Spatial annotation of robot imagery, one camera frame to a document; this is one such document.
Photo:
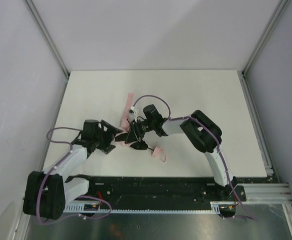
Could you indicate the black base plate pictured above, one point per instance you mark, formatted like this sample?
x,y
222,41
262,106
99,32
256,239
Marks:
x,y
160,193

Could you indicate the left corner aluminium post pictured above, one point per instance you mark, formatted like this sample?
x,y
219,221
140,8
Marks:
x,y
34,13

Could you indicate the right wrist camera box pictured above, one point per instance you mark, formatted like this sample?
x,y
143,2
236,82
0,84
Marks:
x,y
132,114

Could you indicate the right corner aluminium post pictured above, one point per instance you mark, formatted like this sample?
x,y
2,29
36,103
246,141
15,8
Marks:
x,y
266,34

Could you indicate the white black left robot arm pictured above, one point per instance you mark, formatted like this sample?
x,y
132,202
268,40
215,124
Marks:
x,y
48,191

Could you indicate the corner aluminium post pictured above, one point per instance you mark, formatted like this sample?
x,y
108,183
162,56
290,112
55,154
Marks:
x,y
266,34
34,13

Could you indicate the pink folding umbrella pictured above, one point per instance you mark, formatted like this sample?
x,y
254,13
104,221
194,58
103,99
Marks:
x,y
157,152

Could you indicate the aluminium frame rail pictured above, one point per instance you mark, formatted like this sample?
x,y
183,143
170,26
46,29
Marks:
x,y
269,189

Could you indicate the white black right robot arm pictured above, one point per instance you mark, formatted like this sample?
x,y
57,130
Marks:
x,y
200,130

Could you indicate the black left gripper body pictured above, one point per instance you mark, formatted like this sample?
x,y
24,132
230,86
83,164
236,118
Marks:
x,y
108,136

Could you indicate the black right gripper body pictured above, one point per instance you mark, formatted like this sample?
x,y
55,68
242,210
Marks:
x,y
134,133

